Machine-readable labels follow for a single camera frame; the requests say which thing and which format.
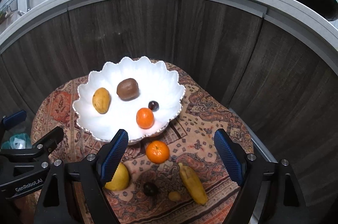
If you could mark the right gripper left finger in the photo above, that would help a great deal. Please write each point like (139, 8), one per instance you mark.
(58, 203)

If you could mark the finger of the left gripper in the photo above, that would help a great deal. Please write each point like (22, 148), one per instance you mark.
(45, 146)
(8, 122)

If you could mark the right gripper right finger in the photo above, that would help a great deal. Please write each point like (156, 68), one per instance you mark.
(272, 185)

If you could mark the yellow orange mango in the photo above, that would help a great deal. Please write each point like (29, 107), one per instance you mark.
(101, 100)

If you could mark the brown kiwi fruit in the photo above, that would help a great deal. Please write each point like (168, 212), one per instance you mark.
(128, 89)

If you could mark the large orange tangerine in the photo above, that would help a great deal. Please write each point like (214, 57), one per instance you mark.
(145, 118)

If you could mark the small tan round fruit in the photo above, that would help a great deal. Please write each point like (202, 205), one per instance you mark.
(174, 196)

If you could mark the small dark grape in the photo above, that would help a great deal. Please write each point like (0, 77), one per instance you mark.
(153, 106)

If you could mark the grey kitchen countertop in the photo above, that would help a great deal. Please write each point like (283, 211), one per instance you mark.
(293, 17)

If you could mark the blue plastic bag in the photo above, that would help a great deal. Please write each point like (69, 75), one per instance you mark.
(17, 142)

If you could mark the large yellow lemon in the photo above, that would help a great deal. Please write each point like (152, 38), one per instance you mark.
(120, 180)

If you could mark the dark purple plum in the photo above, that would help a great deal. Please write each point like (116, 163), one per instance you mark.
(150, 189)

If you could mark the small yellow banana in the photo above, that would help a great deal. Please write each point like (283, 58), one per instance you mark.
(193, 184)

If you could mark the white scalloped bowl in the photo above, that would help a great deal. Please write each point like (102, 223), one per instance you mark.
(139, 96)

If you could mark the small orange mandarin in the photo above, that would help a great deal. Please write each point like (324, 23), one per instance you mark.
(157, 152)

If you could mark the dark wood cabinet doors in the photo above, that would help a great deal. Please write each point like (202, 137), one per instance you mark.
(272, 68)

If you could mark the patterned paisley tablecloth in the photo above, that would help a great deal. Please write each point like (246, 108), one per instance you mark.
(190, 138)

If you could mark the wire dish rack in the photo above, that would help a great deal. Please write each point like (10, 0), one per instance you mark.
(8, 9)

